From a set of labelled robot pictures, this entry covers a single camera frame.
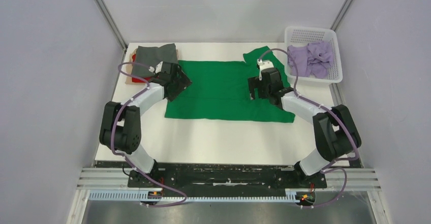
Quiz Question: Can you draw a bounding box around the green t shirt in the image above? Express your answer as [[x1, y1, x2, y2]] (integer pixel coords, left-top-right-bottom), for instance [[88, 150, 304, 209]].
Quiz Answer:
[[165, 46, 295, 123]]

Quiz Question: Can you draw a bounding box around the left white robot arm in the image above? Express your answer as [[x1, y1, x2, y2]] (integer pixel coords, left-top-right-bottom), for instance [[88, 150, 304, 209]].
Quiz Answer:
[[99, 61, 192, 187]]

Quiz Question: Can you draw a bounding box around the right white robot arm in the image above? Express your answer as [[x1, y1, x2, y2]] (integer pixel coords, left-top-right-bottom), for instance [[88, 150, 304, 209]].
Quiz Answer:
[[248, 67, 362, 187]]

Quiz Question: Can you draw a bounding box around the folded grey t shirt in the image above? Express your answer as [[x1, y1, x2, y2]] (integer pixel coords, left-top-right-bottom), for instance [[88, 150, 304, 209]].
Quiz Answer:
[[132, 43, 178, 78]]

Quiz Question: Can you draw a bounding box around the folded red t shirt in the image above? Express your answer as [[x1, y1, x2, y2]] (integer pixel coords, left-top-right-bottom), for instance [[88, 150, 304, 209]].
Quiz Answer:
[[131, 54, 151, 83]]

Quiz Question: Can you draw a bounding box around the crumpled purple t shirt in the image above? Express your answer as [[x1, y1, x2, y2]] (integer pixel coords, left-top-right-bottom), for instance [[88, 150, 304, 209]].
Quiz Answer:
[[287, 41, 334, 79]]

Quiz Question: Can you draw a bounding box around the white plastic basket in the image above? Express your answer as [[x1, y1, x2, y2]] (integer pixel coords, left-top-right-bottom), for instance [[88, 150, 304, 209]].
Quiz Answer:
[[284, 26, 343, 84]]

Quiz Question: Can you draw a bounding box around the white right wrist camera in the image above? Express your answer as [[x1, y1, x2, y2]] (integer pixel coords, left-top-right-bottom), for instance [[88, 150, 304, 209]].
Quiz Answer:
[[257, 59, 274, 71]]

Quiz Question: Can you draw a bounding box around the left aluminium frame post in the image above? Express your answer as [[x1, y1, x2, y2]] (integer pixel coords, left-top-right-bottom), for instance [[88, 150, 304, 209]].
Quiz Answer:
[[94, 0, 128, 51]]

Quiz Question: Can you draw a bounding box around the aluminium frame post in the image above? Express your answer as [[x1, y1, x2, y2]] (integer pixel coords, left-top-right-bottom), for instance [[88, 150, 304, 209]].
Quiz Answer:
[[330, 0, 354, 31], [94, 0, 128, 51]]

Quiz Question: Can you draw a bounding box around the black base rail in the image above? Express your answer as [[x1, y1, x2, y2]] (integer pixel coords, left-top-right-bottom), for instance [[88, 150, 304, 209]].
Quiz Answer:
[[94, 161, 362, 198]]

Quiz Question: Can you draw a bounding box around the right aluminium frame post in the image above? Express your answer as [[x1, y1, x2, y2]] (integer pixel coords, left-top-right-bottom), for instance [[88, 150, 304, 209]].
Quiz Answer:
[[330, 0, 354, 31]]

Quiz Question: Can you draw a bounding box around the white slotted cable duct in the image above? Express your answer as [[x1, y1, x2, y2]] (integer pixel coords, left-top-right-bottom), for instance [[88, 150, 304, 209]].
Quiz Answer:
[[88, 190, 299, 204]]

